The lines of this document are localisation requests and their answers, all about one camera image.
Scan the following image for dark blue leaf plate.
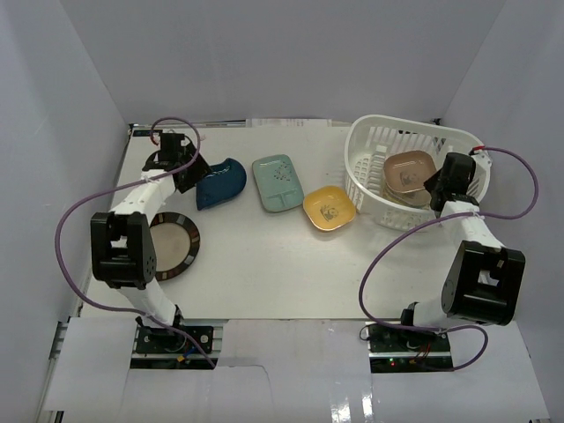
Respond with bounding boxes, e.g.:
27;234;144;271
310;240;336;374
196;158;247;211

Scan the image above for white plastic dish basket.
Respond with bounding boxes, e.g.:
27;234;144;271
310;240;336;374
344;115;483;231

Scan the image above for round dark mirrored plate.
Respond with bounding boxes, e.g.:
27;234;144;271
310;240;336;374
150;211;201;282

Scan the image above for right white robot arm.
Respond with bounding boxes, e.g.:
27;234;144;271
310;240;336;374
397;152;525;352

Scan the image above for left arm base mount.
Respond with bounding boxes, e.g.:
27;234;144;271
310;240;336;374
130;324;223;370

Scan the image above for papers at table back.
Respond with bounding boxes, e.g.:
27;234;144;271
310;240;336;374
245;118;332;128

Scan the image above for cream square plate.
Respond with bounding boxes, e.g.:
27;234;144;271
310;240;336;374
384;189;430;209

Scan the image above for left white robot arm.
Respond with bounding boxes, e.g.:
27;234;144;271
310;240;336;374
90;132;212;352

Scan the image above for yellow square plate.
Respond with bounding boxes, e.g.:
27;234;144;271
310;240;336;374
302;185;356;232

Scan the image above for brown square plate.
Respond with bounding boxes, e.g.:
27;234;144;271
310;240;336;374
383;150;436;194

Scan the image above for light green rectangular plate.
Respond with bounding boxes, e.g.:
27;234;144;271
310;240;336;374
252;154;305;213

